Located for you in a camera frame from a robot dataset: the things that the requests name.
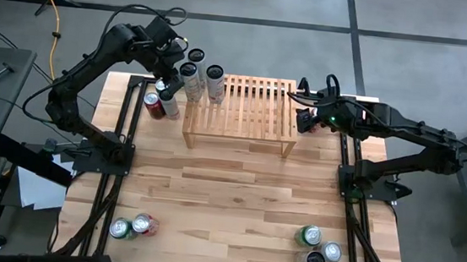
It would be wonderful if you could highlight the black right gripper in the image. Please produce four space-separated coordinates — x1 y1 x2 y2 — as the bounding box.
295 95 367 139

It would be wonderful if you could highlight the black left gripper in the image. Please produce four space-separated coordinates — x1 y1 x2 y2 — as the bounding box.
128 13 193 100

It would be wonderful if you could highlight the wooden slatted shelf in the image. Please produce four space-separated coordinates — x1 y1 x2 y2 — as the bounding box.
179 69 303 159

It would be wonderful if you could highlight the silver soda can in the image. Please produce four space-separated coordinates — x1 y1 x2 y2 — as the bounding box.
318 238 345 262

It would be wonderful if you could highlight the black top grey can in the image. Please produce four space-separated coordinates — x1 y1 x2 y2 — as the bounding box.
292 248 328 262

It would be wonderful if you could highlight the black beam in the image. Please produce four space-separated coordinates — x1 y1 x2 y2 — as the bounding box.
0 132 77 189

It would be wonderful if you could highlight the white paper sheet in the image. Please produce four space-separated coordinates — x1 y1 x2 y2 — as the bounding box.
13 150 76 215

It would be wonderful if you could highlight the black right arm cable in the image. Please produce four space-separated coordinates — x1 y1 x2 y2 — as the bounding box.
285 69 391 120

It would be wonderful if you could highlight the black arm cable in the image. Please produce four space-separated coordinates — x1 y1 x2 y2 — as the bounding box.
94 0 191 67
285 69 391 120

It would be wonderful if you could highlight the black clamp bracket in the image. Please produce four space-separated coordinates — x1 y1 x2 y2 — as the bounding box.
296 75 313 93

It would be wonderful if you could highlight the black metal table frame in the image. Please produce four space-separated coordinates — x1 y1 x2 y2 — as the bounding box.
47 67 423 262

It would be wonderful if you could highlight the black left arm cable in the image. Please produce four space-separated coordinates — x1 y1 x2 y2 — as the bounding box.
94 0 191 67

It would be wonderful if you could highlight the yellow cable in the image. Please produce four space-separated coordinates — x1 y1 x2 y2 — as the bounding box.
12 0 64 83

